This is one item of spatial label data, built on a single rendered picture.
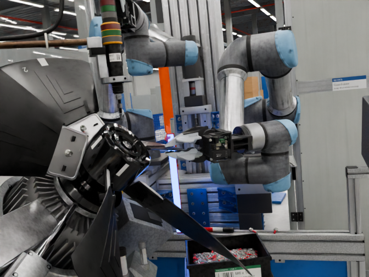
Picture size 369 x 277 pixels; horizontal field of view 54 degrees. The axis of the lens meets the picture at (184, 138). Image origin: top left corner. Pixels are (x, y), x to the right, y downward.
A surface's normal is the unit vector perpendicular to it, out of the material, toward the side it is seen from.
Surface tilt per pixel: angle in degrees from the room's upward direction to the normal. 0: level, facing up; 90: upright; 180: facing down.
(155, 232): 125
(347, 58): 89
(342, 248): 90
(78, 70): 36
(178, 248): 90
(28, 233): 50
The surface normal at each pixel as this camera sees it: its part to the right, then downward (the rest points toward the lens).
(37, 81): 0.20, -0.63
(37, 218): 0.67, -0.69
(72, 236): 0.44, 0.27
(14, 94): 0.74, -0.20
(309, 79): -0.25, 0.13
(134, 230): 0.35, 0.62
